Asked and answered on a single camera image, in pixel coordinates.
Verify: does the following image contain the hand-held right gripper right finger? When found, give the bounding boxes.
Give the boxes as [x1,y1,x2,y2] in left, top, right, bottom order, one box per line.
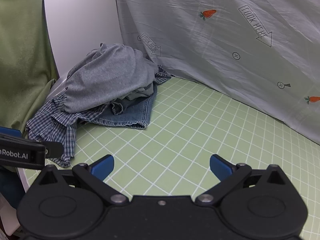
[195,154,292,207]

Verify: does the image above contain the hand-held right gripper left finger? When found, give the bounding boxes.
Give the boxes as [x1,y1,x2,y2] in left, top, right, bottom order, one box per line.
[37,154,130,207]

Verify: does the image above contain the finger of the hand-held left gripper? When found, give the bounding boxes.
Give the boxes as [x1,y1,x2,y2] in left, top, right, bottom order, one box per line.
[45,142,63,157]
[0,127,21,138]

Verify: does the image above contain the blue plaid shirt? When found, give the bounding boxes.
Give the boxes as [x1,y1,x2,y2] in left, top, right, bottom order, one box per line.
[25,65,172,168]

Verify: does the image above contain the dark blue cloth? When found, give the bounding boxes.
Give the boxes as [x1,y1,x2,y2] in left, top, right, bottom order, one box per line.
[0,166,25,208]

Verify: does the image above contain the grey t-shirt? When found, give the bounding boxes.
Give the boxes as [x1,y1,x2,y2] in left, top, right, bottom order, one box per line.
[24,76,320,240]

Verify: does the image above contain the blue denim shorts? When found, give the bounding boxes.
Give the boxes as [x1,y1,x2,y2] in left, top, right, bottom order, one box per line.
[79,85,158,130]

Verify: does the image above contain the green cloth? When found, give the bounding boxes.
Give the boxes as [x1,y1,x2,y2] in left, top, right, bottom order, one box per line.
[0,0,59,140]

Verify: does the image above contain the olive grey garment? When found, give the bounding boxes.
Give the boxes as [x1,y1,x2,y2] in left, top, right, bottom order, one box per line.
[124,83,155,101]

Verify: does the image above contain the grey knit garment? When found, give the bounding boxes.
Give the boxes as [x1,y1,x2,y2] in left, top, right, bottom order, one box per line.
[64,43,158,113]

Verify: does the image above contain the grey carrot print sheet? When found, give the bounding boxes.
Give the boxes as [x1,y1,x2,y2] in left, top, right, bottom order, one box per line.
[113,0,320,145]

